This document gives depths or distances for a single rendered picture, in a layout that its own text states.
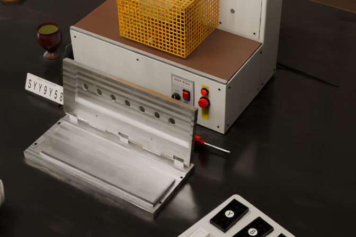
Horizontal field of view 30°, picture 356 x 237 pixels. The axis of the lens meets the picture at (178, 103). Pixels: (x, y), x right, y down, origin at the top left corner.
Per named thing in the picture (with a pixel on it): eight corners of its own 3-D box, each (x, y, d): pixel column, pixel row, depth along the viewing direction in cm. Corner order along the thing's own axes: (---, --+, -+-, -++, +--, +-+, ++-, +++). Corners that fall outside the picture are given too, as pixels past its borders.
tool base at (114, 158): (24, 157, 189) (22, 148, 187) (70, 116, 203) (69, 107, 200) (153, 219, 171) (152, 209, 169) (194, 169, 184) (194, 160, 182)
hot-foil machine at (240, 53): (75, 78, 217) (60, -26, 193) (144, 19, 243) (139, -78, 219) (286, 162, 186) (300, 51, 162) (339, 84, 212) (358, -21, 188)
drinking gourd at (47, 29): (69, 55, 227) (65, 28, 220) (48, 65, 223) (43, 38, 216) (56, 44, 232) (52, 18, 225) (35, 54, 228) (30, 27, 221)
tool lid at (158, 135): (62, 59, 189) (66, 57, 191) (63, 115, 199) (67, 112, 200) (195, 110, 171) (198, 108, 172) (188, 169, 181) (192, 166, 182)
